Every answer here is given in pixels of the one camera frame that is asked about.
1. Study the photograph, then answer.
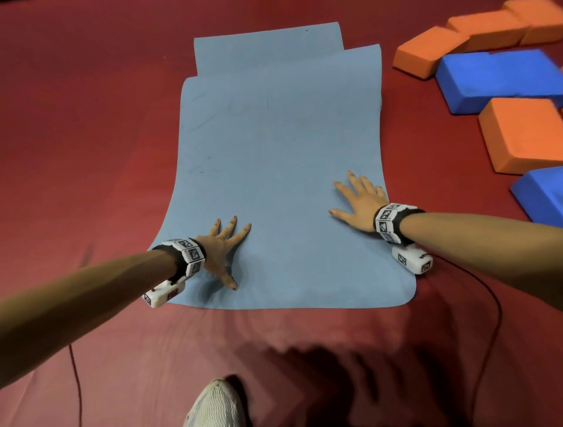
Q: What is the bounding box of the person's white shoe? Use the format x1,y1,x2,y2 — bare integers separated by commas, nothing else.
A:
184,378,247,427

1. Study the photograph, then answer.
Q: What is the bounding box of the person's left hand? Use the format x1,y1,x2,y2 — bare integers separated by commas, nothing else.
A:
195,215,252,291

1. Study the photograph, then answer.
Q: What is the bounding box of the light blue yoga mat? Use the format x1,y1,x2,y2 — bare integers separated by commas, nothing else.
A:
149,22,418,311

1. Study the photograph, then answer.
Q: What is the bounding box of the person's right hand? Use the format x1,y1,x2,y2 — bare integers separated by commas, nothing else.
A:
328,170,390,233

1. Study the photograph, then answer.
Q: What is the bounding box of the black cable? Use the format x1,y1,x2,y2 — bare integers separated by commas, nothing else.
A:
68,343,84,427
422,253,504,427

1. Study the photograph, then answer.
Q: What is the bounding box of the person's left forearm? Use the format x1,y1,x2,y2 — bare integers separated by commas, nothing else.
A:
0,248,177,390

